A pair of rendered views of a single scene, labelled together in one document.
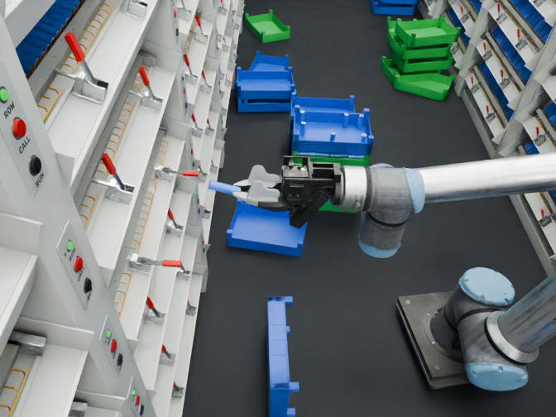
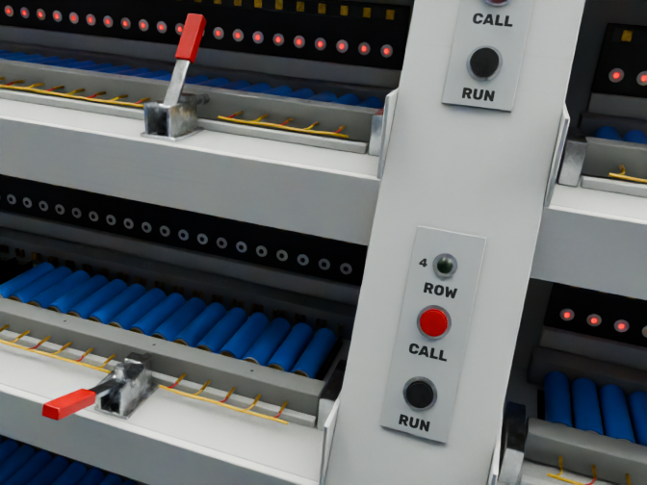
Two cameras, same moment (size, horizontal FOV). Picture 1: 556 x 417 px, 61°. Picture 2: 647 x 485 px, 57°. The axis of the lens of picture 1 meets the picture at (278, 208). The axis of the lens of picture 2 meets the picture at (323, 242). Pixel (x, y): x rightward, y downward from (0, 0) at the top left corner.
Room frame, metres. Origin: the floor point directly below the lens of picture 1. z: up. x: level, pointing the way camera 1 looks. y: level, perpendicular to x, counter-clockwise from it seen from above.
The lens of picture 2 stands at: (1.06, -0.10, 0.87)
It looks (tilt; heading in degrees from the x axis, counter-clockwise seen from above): 3 degrees down; 106
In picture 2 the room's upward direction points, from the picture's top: 10 degrees clockwise
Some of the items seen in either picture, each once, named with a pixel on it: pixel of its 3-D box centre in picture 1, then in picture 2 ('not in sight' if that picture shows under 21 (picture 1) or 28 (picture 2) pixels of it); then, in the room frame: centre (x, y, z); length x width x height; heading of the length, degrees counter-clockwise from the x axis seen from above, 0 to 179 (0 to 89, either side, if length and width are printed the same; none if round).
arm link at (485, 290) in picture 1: (480, 301); not in sight; (0.83, -0.63, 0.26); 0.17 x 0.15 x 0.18; 175
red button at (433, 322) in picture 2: not in sight; (433, 321); (1.04, 0.25, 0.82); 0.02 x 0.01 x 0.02; 1
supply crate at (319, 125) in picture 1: (331, 129); not in sight; (1.54, -0.20, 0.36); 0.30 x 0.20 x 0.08; 90
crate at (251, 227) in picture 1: (268, 227); not in sight; (1.29, 0.03, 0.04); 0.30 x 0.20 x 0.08; 82
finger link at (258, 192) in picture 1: (256, 191); not in sight; (0.68, 0.04, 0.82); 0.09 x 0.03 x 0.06; 97
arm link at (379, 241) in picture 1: (382, 225); not in sight; (0.72, -0.23, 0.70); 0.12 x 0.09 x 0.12; 175
